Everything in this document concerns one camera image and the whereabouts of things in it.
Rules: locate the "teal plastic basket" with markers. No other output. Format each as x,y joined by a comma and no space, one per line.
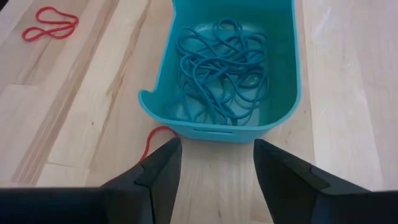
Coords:
280,102

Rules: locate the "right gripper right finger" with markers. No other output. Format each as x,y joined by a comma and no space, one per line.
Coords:
311,199

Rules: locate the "blue rubber band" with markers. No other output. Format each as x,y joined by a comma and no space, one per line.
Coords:
202,62
228,20
211,102
236,81

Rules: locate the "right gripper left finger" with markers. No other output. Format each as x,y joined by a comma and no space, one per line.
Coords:
93,205

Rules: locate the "red rubber band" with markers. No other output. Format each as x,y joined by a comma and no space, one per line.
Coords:
148,143
76,25

